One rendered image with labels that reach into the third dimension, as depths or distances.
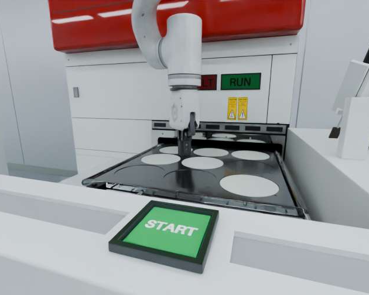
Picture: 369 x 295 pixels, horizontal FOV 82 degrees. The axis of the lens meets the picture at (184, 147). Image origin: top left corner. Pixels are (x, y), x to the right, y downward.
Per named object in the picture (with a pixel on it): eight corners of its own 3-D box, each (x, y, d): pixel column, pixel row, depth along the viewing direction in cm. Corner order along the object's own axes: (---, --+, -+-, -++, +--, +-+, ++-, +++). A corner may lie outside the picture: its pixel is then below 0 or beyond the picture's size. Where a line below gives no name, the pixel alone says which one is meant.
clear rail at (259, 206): (85, 184, 40) (84, 177, 40) (307, 215, 29) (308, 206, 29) (79, 187, 39) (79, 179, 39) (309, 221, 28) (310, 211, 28)
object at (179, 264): (151, 206, 17) (150, 199, 17) (219, 218, 16) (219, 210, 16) (108, 251, 12) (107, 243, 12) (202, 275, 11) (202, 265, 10)
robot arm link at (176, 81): (163, 76, 56) (163, 88, 57) (174, 73, 48) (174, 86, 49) (191, 78, 59) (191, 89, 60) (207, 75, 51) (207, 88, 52)
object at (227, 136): (153, 154, 79) (153, 129, 77) (282, 164, 66) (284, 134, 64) (151, 155, 78) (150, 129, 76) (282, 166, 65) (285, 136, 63)
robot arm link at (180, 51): (158, 75, 53) (189, 72, 48) (156, 16, 50) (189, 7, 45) (177, 78, 60) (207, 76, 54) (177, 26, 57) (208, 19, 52)
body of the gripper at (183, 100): (164, 85, 57) (164, 127, 59) (178, 82, 48) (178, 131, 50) (189, 86, 60) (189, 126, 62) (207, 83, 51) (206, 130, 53)
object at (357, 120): (324, 149, 35) (337, 65, 33) (352, 151, 34) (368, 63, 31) (338, 158, 30) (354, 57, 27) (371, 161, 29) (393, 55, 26)
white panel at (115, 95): (79, 153, 93) (68, 54, 84) (283, 171, 69) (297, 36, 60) (74, 154, 90) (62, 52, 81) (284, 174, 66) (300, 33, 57)
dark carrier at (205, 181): (164, 145, 72) (164, 143, 72) (273, 153, 62) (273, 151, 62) (92, 182, 40) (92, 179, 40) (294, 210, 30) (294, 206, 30)
